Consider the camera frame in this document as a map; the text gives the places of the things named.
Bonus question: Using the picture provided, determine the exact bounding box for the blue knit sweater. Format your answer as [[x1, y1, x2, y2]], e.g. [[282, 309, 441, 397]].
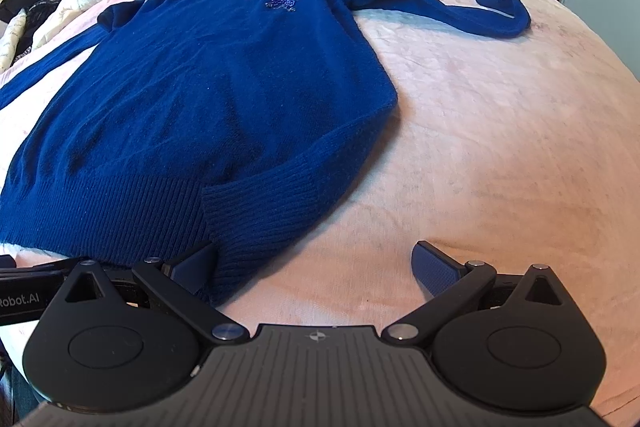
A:
[[1, 0, 530, 306]]

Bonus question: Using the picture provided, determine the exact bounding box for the pink bed blanket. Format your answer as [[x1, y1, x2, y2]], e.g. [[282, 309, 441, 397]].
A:
[[0, 0, 640, 427]]

